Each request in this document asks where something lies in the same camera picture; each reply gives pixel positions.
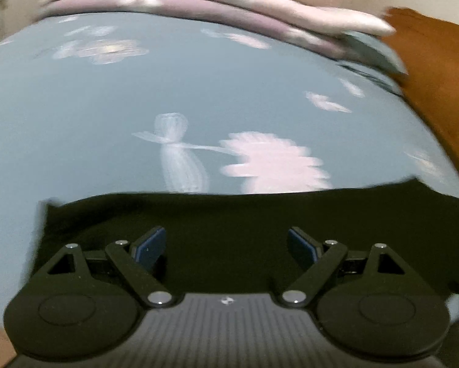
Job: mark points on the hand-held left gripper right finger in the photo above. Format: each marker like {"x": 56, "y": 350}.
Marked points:
{"x": 302, "y": 247}

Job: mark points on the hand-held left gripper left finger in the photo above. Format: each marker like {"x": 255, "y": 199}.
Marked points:
{"x": 151, "y": 247}

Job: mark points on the bed with blue floral sheet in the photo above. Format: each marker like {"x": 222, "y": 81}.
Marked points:
{"x": 99, "y": 115}

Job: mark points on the flat teal pillow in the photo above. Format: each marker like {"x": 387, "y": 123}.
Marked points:
{"x": 379, "y": 80}

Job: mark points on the thick teal pillow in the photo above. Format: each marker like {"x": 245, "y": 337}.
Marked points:
{"x": 375, "y": 51}

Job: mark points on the wooden headboard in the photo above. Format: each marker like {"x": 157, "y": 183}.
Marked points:
{"x": 444, "y": 76}

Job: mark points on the purple floral quilt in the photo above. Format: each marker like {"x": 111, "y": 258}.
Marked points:
{"x": 214, "y": 11}

